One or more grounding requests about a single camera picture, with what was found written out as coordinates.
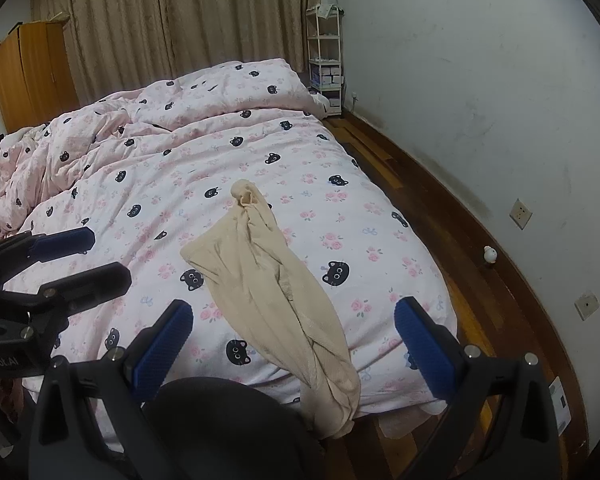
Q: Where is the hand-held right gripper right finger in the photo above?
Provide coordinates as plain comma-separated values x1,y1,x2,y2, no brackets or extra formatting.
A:
393,296,563,480

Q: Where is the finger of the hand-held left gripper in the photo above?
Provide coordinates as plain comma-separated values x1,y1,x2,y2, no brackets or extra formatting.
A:
0,261,132,321
0,226,96,286

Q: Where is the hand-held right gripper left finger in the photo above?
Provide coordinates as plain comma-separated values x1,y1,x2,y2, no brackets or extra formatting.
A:
27,299,196,480

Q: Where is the beige ribbed knit top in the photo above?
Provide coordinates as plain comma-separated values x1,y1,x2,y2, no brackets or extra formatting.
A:
180,178,362,440

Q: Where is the wooden wardrobe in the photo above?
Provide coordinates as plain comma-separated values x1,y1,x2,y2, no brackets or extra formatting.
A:
0,21,81,133

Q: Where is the pink cat-print duvet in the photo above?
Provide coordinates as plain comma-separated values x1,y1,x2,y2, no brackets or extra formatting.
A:
0,58,458,441

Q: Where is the beige patterned curtain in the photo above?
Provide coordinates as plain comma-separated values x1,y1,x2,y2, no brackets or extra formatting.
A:
30,0,326,106

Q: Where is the stack of white boxes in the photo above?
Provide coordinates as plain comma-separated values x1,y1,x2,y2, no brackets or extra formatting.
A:
310,60,344,87

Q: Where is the white shelf rack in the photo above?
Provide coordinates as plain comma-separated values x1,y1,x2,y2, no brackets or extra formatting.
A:
306,4,346,115

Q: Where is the white wall socket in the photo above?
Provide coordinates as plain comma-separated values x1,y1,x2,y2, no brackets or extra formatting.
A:
510,198,533,231

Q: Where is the white wall plate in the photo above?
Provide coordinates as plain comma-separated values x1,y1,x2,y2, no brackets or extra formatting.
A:
574,292,600,321

